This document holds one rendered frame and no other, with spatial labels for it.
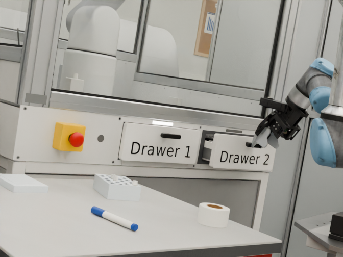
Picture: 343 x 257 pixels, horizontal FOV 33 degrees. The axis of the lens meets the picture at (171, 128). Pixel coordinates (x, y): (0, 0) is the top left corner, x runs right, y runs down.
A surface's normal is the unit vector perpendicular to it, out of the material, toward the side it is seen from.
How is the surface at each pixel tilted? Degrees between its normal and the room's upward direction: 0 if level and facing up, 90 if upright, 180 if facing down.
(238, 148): 90
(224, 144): 90
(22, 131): 90
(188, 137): 90
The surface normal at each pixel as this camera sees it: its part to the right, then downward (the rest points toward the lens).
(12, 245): 0.16, -0.98
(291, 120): -0.76, -0.08
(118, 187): 0.40, 0.13
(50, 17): 0.62, 0.16
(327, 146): -0.02, 0.12
